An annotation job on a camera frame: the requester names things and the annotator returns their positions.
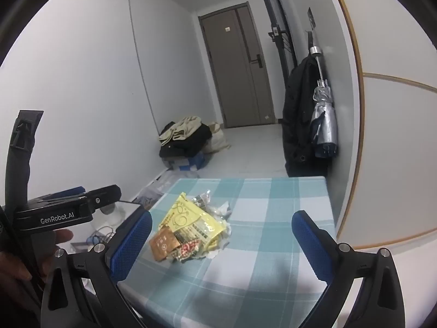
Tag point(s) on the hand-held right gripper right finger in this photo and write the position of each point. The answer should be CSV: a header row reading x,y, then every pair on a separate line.
x,y
314,246

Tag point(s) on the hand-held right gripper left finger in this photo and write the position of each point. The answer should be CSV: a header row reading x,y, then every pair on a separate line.
x,y
131,242

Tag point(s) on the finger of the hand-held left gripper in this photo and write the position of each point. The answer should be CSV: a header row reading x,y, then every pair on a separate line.
x,y
104,196
73,191

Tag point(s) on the brown snack packet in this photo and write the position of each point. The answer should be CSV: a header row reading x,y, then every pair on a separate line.
x,y
164,244

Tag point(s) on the yellow plastic packet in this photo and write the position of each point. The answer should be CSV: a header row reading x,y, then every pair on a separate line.
x,y
191,215

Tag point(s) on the person's left hand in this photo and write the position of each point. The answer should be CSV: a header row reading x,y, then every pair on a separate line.
x,y
51,246

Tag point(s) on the white container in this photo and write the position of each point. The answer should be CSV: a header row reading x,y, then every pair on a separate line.
x,y
114,213

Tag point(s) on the red patterned wrapper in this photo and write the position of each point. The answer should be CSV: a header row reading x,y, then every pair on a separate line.
x,y
187,248

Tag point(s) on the clear plastic bags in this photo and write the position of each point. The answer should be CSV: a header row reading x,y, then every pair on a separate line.
x,y
160,188

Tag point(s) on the teal checked tablecloth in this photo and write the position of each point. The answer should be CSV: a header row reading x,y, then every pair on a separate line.
x,y
259,263

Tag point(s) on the clear plastic wrapper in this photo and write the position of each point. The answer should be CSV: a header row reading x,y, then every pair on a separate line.
x,y
201,201

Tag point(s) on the white frilled paper liner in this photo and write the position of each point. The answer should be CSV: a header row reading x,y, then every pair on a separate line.
x,y
216,248

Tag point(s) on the blue and white box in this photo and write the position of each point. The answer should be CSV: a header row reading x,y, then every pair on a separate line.
x,y
186,162

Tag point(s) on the beige garment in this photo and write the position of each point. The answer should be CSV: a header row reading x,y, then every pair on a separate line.
x,y
182,126

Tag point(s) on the black garment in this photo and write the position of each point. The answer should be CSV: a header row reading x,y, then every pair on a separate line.
x,y
194,140

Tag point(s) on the silver folding umbrella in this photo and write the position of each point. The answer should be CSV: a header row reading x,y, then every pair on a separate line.
x,y
322,123

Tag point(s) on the beige tote bag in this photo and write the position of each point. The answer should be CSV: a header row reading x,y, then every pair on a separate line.
x,y
218,138

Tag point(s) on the white wood-trimmed sliding door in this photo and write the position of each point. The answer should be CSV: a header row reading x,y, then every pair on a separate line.
x,y
392,126

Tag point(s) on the grey-brown door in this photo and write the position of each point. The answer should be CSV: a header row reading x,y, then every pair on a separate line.
x,y
235,65

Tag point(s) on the dark metal rack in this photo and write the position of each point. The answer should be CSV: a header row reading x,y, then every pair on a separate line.
x,y
276,13

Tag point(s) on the black wall hook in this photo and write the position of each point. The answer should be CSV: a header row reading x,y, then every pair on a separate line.
x,y
310,15

